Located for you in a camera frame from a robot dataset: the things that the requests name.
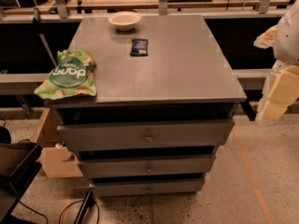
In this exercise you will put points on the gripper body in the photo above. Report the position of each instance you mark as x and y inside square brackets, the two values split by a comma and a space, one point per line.
[288, 39]

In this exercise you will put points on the grey drawer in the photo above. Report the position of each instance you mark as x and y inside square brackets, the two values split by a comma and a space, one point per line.
[146, 166]
[116, 136]
[166, 186]

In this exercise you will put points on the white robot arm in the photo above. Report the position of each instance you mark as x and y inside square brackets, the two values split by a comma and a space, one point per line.
[291, 17]

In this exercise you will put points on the grey drawer cabinet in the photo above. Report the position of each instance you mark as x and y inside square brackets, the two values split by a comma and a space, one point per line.
[184, 77]

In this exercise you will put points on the grey bottom drawer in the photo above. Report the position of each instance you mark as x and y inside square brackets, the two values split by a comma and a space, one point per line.
[166, 186]

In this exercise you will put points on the grey top drawer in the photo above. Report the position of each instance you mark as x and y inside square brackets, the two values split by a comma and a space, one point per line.
[116, 136]

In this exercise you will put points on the dark blue snack packet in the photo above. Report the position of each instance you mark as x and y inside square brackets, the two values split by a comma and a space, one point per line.
[139, 47]

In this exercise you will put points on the white bowl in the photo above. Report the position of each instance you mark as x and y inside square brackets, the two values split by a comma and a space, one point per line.
[125, 20]

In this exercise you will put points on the green snack bag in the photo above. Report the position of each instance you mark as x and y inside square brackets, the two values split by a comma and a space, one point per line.
[72, 76]

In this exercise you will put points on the wooden box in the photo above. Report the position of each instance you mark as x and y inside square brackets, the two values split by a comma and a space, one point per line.
[57, 161]

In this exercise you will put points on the wooden workbench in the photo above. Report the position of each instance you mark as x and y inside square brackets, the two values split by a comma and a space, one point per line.
[140, 2]

